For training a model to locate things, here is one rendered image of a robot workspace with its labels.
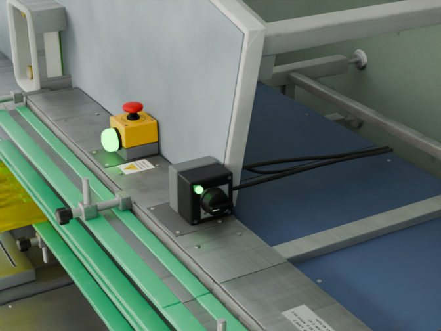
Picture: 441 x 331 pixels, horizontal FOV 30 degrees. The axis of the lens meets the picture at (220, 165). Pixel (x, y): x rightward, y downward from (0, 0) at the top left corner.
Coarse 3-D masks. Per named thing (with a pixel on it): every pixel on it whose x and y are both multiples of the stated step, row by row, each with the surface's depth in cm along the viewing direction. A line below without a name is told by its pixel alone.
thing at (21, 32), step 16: (16, 16) 203; (32, 16) 190; (16, 32) 204; (32, 32) 190; (16, 48) 206; (32, 48) 191; (16, 64) 207; (32, 64) 193; (16, 80) 208; (32, 80) 207
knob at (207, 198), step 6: (210, 192) 132; (216, 192) 132; (222, 192) 132; (204, 198) 132; (210, 198) 131; (216, 198) 131; (222, 198) 132; (228, 198) 133; (204, 204) 132; (210, 204) 131; (216, 204) 131; (222, 204) 131; (228, 204) 132; (204, 210) 133; (210, 210) 131; (216, 210) 131; (222, 210) 132
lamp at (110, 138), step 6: (102, 132) 157; (108, 132) 156; (114, 132) 156; (102, 138) 157; (108, 138) 155; (114, 138) 156; (120, 138) 156; (102, 144) 158; (108, 144) 156; (114, 144) 156; (120, 144) 156; (108, 150) 157; (114, 150) 157
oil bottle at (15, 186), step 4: (16, 180) 178; (0, 184) 177; (4, 184) 177; (8, 184) 177; (12, 184) 177; (16, 184) 177; (20, 184) 177; (0, 188) 175; (4, 188) 175; (8, 188) 175; (12, 188) 175; (16, 188) 175; (20, 188) 175; (0, 192) 173; (4, 192) 173; (8, 192) 173; (12, 192) 174; (16, 192) 174; (0, 196) 172
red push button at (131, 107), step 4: (124, 104) 157; (128, 104) 156; (132, 104) 156; (136, 104) 156; (140, 104) 157; (124, 108) 156; (128, 108) 155; (132, 108) 155; (136, 108) 156; (140, 108) 156; (132, 112) 156; (136, 112) 157; (132, 116) 157
